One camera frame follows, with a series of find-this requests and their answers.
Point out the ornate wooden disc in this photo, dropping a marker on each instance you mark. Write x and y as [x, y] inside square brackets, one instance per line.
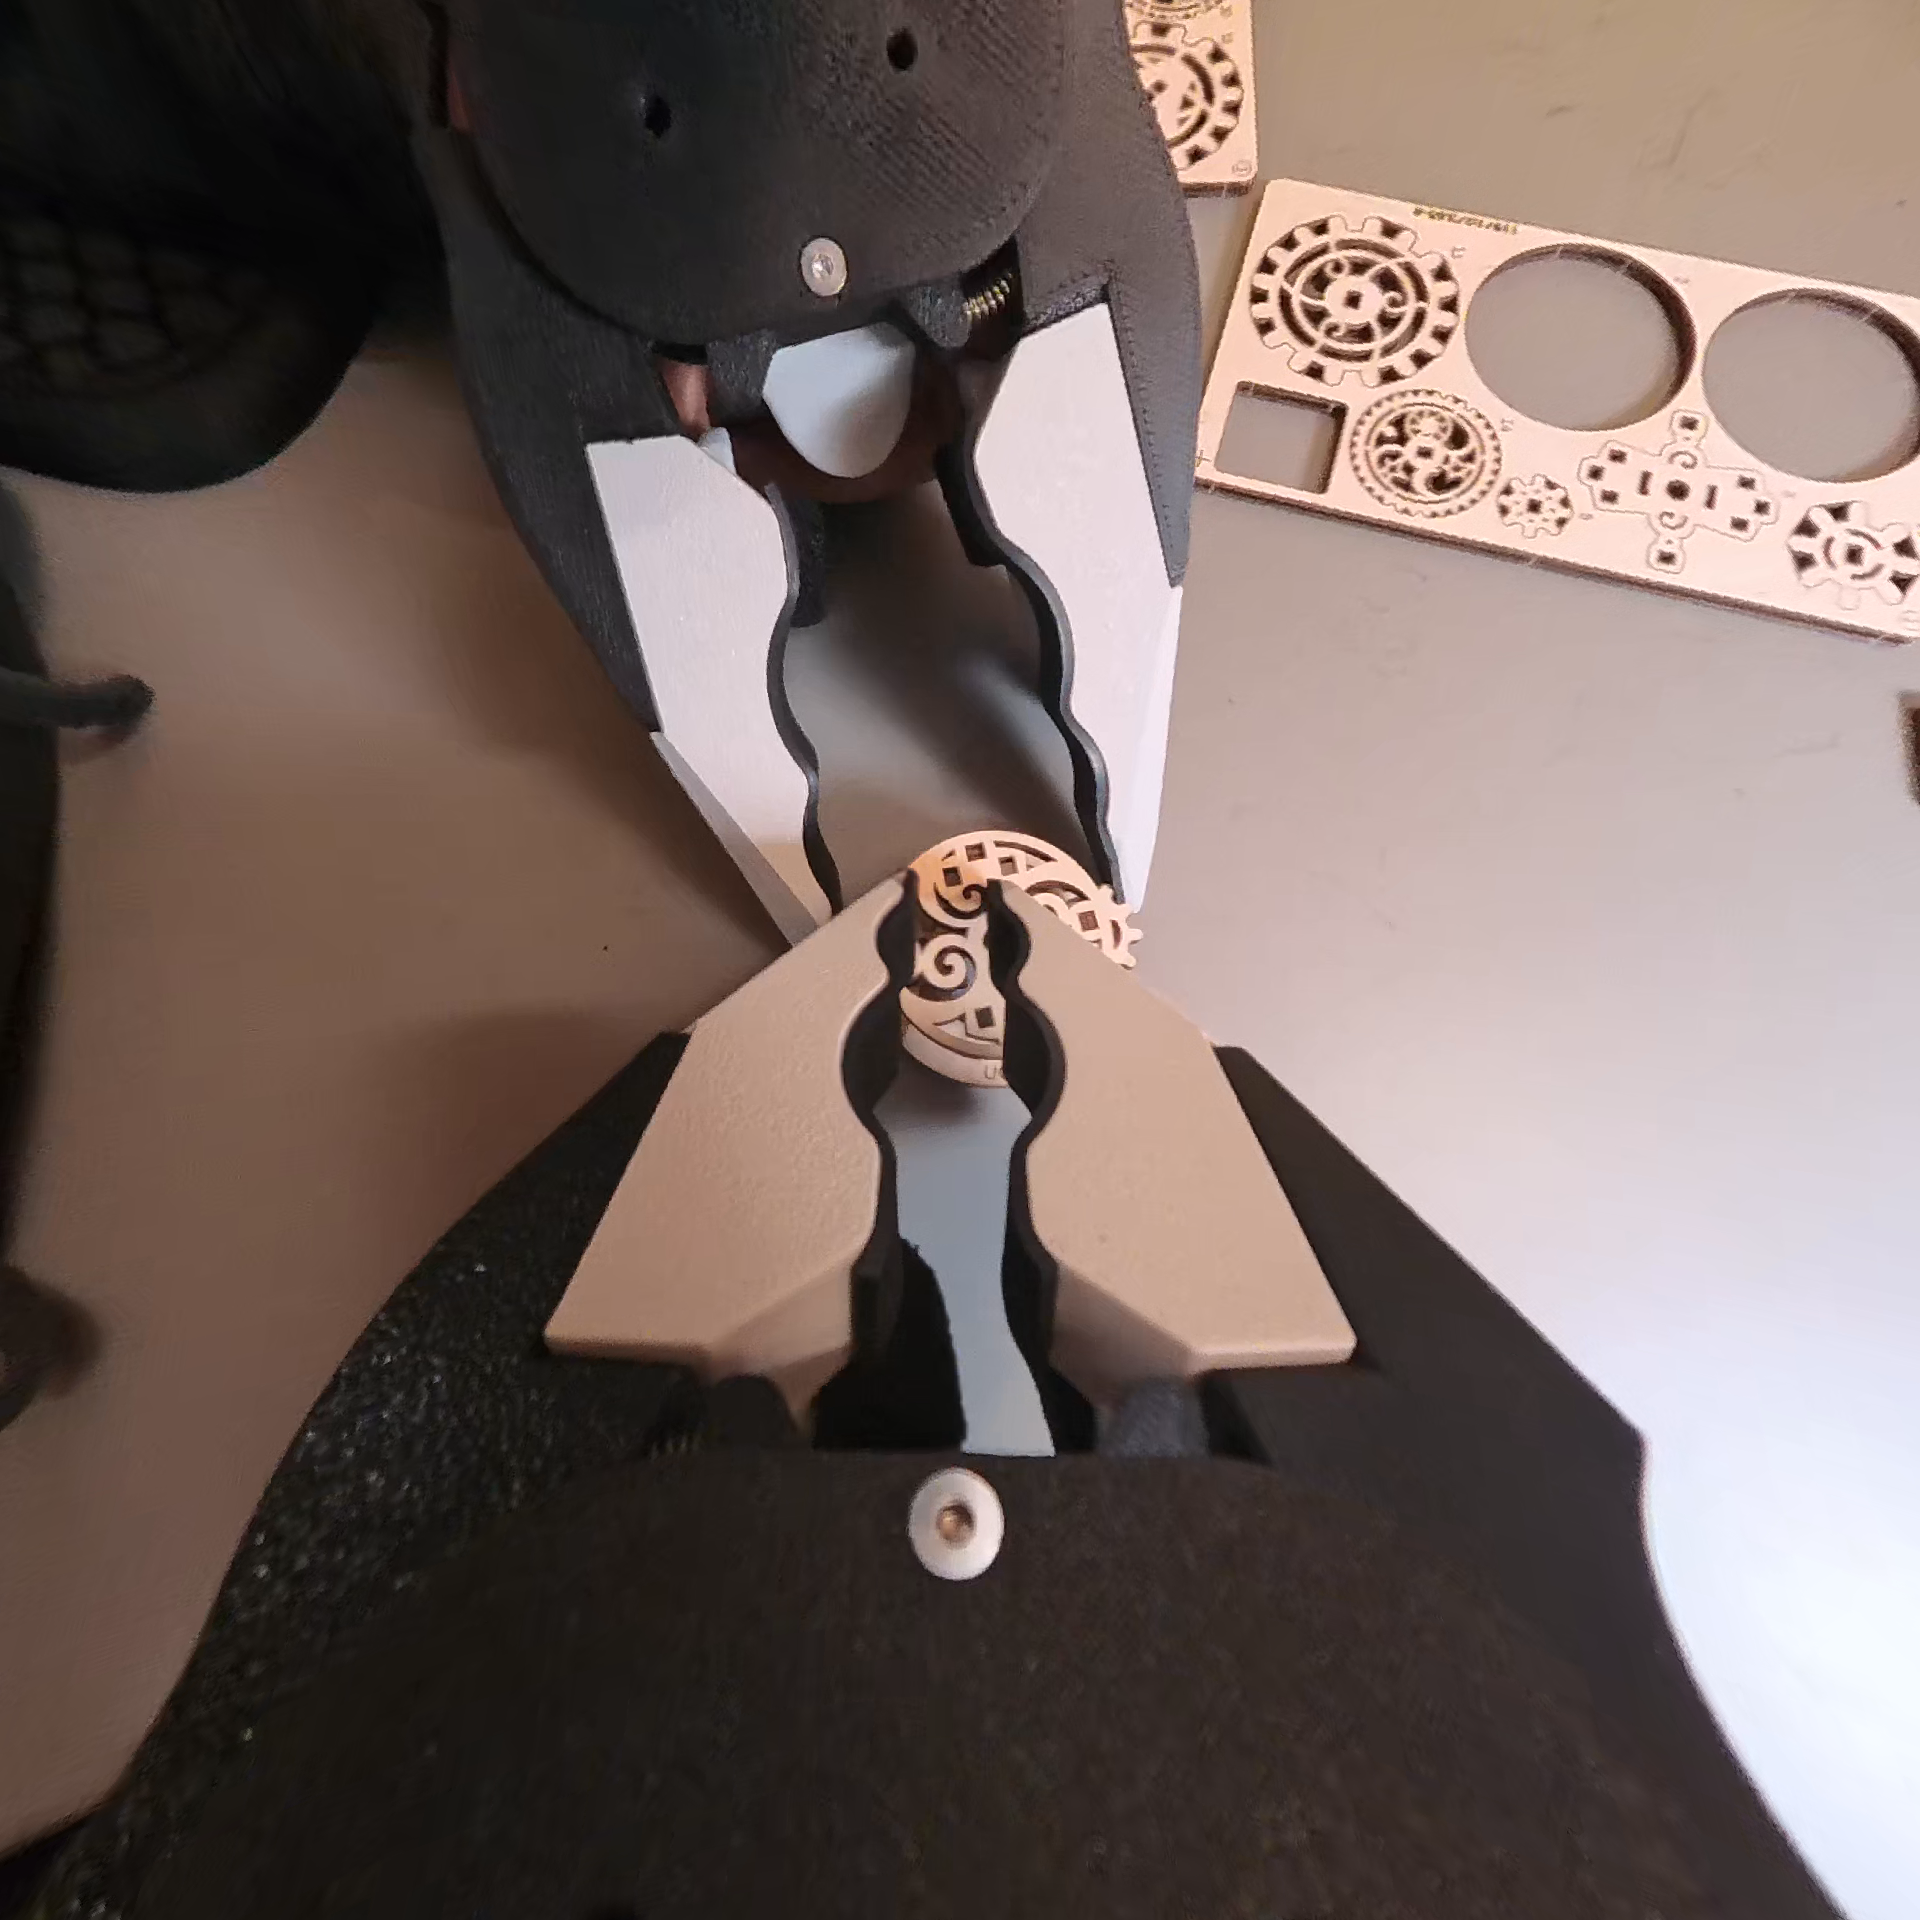
[960, 899]

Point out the person's left hand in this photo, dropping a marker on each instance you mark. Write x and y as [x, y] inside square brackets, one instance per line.
[844, 493]

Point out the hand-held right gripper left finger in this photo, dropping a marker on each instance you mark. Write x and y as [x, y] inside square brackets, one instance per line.
[724, 1200]

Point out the wooden parts board round holes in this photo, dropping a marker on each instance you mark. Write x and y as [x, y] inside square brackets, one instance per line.
[1633, 499]

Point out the person's left forearm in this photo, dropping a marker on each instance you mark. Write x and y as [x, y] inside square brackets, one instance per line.
[196, 75]

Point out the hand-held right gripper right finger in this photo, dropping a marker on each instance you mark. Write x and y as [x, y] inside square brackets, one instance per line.
[1185, 1200]

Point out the small wooden gear board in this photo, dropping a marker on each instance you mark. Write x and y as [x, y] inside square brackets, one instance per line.
[1236, 166]

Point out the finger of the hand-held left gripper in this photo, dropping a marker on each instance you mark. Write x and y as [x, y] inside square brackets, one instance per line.
[1099, 526]
[693, 601]

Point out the black woven armrest pad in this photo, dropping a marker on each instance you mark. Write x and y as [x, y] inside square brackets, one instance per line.
[180, 364]

